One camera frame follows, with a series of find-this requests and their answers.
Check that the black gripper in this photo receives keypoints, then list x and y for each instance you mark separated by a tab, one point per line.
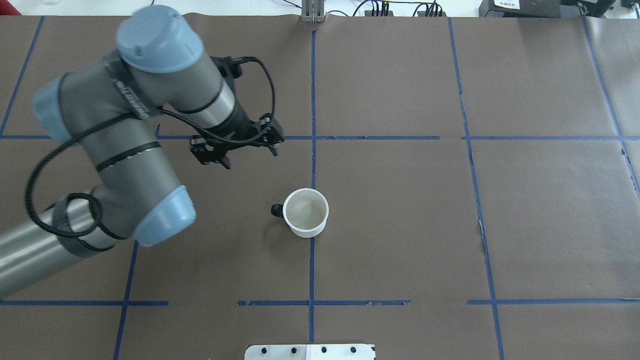
238	124

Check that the grey aluminium frame post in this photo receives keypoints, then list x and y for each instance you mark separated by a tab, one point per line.
313	11

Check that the black box with label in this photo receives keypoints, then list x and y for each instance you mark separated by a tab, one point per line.
554	9

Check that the black power strip right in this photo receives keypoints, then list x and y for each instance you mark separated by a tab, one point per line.
429	10

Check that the black power strip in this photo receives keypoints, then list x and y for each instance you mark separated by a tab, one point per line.
429	10
379	9

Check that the white smiley face mug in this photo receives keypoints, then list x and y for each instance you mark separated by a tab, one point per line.
305	211

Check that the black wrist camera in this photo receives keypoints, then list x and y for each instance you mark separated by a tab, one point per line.
228	67

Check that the black power strip left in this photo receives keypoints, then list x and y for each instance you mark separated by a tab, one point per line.
379	9

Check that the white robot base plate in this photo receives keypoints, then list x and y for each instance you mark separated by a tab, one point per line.
336	351

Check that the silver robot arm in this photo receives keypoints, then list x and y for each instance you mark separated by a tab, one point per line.
158	68

